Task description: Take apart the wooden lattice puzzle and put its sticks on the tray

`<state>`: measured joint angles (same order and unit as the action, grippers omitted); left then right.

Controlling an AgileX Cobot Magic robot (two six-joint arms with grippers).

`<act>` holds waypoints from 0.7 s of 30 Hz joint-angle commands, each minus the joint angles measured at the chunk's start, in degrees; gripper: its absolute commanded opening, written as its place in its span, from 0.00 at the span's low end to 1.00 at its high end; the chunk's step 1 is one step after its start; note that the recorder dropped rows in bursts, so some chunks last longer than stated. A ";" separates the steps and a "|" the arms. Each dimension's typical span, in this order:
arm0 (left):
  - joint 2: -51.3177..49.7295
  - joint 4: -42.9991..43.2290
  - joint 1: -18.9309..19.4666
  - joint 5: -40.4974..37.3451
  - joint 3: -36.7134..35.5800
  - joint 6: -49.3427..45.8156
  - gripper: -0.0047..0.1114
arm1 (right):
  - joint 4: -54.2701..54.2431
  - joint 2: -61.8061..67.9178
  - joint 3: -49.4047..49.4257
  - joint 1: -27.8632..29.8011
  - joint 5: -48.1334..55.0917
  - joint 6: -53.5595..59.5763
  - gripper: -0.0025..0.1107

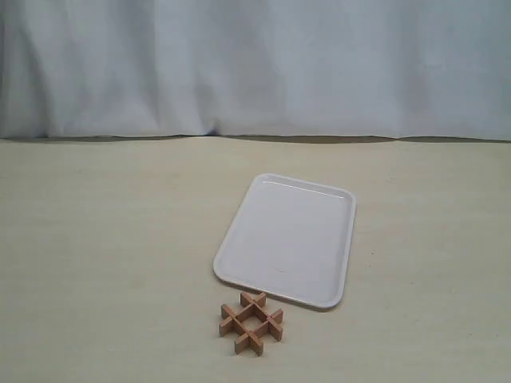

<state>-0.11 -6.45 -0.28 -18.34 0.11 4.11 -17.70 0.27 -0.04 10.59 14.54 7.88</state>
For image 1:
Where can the wooden notched piece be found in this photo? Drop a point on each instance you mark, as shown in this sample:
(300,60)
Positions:
(252,339)
(254,307)
(236,311)
(229,322)

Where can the white plastic tray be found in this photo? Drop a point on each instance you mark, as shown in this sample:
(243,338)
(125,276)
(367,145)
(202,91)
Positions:
(290,239)

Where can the white cloth backdrop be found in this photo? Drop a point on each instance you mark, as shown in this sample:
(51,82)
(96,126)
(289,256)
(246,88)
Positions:
(262,68)

